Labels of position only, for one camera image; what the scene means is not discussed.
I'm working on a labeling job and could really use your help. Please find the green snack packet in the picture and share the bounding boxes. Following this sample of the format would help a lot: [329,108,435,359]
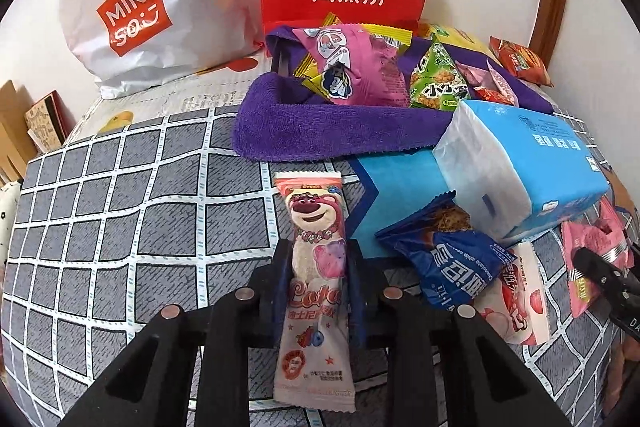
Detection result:
[409,38,473,112]

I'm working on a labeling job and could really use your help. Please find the white printed bedsheet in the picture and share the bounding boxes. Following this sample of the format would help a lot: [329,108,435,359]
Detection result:
[82,42,266,128]

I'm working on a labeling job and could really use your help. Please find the white strawberry snack packet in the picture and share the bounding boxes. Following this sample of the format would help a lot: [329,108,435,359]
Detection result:
[472,241,551,347]

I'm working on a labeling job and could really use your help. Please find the orange chips bag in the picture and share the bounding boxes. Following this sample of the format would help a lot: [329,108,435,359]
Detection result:
[489,36,553,88]

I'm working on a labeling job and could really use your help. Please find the pale pink snack packet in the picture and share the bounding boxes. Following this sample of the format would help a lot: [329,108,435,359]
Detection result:
[455,59,521,104]

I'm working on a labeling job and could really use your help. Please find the grey checked blanket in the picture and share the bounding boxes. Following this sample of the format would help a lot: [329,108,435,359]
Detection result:
[0,107,640,427]

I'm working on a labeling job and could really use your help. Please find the large yellow chips bag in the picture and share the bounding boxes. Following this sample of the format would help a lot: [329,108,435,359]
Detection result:
[417,22,493,64]

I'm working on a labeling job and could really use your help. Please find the blue tissue pack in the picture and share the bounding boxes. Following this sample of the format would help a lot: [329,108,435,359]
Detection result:
[432,99,611,242]

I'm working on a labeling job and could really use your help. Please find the blue cookie packet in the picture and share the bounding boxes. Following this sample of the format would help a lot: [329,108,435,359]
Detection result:
[375,191,518,312]

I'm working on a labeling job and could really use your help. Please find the red snack packet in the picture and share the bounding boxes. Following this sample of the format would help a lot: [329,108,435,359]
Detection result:
[470,84,517,106]

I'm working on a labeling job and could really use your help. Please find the pink bear snack packet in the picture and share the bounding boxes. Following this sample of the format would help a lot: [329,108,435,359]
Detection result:
[272,172,357,414]

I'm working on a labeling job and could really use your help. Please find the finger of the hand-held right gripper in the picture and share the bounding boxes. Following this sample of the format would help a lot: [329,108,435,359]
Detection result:
[571,246,640,309]

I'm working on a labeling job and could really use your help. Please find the purple towel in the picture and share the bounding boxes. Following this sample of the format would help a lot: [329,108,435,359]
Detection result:
[232,24,556,160]

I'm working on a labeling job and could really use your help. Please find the magenta snack bag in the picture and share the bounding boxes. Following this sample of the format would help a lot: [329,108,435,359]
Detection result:
[291,23,413,106]

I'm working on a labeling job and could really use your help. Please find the white dotted cloth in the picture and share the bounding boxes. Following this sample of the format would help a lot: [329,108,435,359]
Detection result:
[0,182,21,268]

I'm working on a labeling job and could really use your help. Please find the yellow snack packet dark label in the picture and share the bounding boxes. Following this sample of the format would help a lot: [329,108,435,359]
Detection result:
[301,63,353,104]

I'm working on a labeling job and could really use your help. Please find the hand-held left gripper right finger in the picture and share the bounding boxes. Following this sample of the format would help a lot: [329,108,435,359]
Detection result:
[345,239,573,427]

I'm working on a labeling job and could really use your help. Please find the cardboard boxes at left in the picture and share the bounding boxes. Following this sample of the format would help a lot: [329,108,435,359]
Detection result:
[0,79,38,185]

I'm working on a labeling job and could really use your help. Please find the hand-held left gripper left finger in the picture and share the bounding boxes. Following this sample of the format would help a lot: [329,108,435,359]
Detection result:
[57,239,296,427]

